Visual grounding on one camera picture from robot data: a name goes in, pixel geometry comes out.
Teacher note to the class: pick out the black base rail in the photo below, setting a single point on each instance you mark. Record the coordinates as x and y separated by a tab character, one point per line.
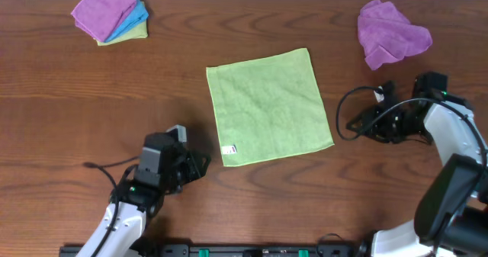
182	250

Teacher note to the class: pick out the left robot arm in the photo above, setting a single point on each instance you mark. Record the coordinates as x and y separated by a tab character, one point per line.
131	207

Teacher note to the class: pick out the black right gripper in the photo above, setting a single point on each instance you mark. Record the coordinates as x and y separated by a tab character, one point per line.
370	114

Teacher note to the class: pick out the folded purple cloth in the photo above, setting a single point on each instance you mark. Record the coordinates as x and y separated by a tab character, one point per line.
99	18

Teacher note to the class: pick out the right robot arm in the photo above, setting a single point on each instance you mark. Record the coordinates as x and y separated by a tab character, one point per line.
444	224

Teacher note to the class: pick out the green microfibre cloth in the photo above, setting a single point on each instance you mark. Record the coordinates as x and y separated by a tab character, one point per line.
268	108

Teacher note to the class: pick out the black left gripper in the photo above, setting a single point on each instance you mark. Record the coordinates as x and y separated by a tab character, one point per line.
191	164

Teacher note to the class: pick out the folded blue cloth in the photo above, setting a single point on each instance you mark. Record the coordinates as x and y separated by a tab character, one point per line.
137	16

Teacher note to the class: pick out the folded green cloth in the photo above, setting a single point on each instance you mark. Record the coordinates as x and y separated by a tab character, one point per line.
138	32

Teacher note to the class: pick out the crumpled purple cloth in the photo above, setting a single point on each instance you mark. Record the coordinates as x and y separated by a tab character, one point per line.
388	36

